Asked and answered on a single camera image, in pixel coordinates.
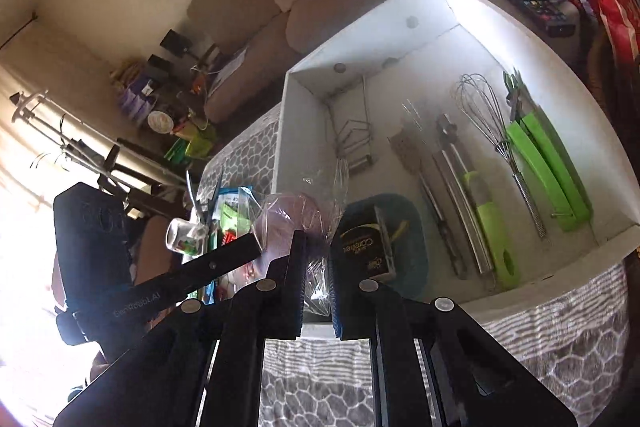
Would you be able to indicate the sheer curtain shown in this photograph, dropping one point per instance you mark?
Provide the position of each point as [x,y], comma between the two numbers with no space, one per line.
[25,147]

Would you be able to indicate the glass cup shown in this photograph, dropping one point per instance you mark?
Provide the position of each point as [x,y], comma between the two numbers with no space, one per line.
[180,239]

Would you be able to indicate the black remote with coloured buttons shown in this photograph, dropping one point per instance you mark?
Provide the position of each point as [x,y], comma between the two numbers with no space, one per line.
[545,14]

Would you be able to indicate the round tin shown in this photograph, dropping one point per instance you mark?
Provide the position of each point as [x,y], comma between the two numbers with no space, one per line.
[160,122]

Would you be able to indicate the white papers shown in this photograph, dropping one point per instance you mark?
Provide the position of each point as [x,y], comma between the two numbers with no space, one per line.
[232,64]

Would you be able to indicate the black speaker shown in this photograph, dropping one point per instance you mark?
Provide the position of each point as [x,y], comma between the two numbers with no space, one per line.
[175,42]

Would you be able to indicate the clear plastic bag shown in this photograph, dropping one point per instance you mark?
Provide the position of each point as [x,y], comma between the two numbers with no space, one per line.
[285,217]

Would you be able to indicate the white coat rack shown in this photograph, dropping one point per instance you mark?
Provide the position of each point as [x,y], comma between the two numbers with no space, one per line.
[30,104]

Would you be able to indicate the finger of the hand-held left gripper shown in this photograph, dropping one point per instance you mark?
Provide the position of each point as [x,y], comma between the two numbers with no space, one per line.
[215,264]

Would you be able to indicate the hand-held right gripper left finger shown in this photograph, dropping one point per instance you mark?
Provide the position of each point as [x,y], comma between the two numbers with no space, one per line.
[297,292]

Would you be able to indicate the steel whisk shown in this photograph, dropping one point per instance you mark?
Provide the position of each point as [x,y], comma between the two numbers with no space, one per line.
[525,197]

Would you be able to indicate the small black box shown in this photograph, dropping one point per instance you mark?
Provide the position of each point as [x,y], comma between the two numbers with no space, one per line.
[365,242]

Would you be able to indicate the stack of purple boxes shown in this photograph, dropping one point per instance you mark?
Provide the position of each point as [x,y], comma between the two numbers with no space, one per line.
[135,97]

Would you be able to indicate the white cardboard box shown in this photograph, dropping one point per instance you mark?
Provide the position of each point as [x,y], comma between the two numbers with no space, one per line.
[525,57]

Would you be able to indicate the green plastic bags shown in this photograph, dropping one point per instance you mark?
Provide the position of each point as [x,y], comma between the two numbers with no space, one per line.
[197,144]

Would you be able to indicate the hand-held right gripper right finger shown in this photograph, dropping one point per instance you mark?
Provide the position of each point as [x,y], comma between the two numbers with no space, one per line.
[336,302]

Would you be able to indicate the metal scissors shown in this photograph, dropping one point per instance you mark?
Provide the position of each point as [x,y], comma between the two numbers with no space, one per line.
[202,212]

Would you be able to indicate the beige sofa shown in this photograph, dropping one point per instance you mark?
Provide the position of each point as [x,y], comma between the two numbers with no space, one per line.
[320,22]

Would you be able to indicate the wicker basket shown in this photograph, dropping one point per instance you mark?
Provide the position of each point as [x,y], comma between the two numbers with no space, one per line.
[600,57]

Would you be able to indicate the metal slotted spatula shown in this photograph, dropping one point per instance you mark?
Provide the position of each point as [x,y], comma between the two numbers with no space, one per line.
[425,187]

